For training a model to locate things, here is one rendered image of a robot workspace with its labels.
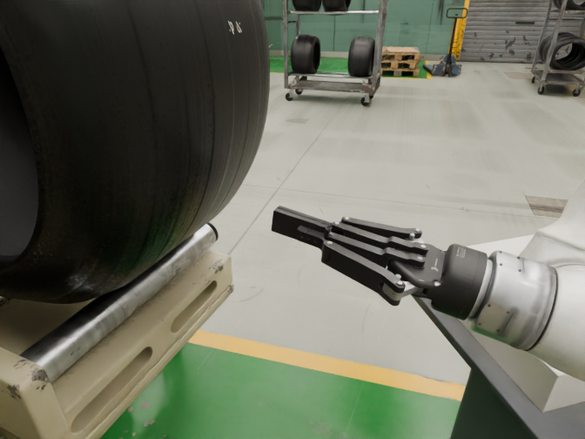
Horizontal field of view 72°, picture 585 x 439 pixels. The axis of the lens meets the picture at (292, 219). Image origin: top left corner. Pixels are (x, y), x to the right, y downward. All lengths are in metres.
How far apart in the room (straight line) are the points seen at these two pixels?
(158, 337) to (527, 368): 0.61
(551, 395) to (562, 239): 0.32
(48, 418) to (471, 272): 0.44
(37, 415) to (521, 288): 0.47
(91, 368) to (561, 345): 0.50
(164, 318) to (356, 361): 1.21
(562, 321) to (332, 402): 1.21
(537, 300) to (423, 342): 1.43
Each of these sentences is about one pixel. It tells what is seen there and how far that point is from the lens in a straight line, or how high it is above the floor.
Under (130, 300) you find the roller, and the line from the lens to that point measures 0.57.
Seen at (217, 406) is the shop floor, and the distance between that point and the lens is 1.59.
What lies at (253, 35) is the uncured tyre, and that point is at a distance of 0.48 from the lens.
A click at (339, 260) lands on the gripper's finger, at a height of 1.01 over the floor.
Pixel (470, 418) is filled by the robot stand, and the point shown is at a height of 0.32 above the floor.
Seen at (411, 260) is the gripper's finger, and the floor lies 1.01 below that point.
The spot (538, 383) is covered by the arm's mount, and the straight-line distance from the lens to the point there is 0.83.
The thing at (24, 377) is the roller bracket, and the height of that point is 0.95.
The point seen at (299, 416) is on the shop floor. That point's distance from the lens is 1.54.
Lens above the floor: 1.25
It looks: 28 degrees down
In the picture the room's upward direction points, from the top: straight up
